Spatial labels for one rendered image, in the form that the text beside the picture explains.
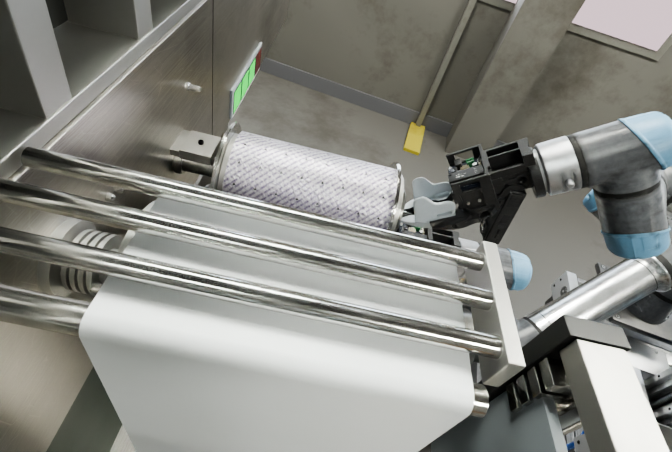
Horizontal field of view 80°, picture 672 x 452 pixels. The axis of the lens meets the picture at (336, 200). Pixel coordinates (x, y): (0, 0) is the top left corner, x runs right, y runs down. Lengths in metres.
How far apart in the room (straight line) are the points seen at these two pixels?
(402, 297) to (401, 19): 2.84
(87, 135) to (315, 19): 2.87
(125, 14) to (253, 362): 0.36
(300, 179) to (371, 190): 0.10
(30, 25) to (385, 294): 0.30
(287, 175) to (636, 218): 0.46
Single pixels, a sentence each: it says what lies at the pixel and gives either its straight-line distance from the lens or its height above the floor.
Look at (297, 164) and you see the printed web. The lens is 0.56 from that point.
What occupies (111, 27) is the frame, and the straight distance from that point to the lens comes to 0.50.
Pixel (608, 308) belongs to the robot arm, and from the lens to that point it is 0.94.
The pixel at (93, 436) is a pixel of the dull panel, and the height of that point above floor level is 1.01.
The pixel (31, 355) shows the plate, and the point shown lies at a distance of 0.46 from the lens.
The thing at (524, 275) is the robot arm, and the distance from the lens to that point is 0.84.
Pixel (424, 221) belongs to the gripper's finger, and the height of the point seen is 1.26.
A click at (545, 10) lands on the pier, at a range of 2.81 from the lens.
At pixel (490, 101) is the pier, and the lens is 2.99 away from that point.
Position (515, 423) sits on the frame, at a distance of 0.42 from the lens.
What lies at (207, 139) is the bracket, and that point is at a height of 1.29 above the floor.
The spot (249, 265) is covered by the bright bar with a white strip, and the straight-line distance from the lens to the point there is 0.29.
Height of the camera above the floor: 1.67
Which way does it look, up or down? 44 degrees down
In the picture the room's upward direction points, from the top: 18 degrees clockwise
